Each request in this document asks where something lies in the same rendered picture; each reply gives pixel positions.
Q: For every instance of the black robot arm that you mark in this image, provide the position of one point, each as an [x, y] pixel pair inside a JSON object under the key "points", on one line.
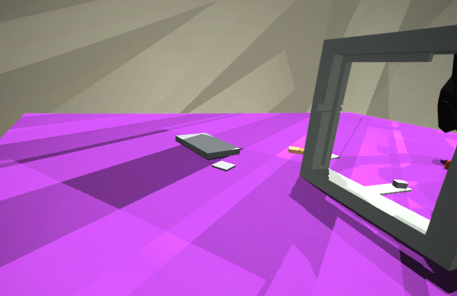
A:
{"points": [[447, 103]]}

